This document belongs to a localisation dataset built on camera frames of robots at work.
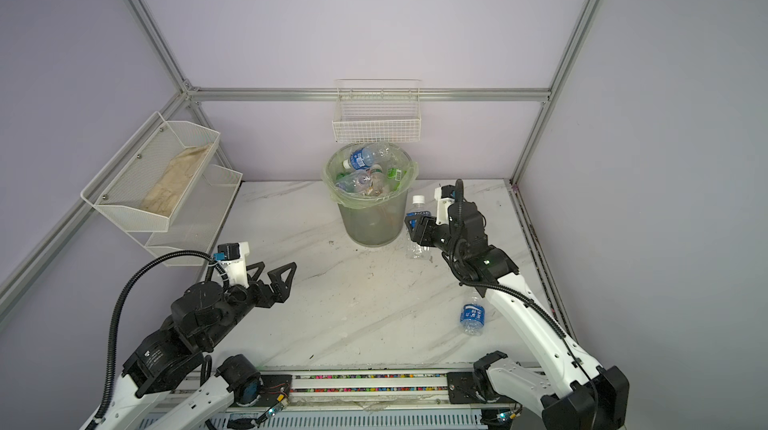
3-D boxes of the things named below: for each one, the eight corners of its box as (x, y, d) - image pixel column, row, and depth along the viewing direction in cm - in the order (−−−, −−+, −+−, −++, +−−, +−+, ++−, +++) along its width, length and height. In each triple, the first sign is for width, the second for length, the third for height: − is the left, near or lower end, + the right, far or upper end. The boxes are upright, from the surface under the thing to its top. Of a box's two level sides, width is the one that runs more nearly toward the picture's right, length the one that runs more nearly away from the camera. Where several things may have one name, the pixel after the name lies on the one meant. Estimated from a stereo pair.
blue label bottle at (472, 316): (462, 335, 84) (466, 329, 79) (457, 298, 91) (460, 290, 86) (483, 335, 84) (488, 329, 79) (476, 298, 91) (481, 290, 86)
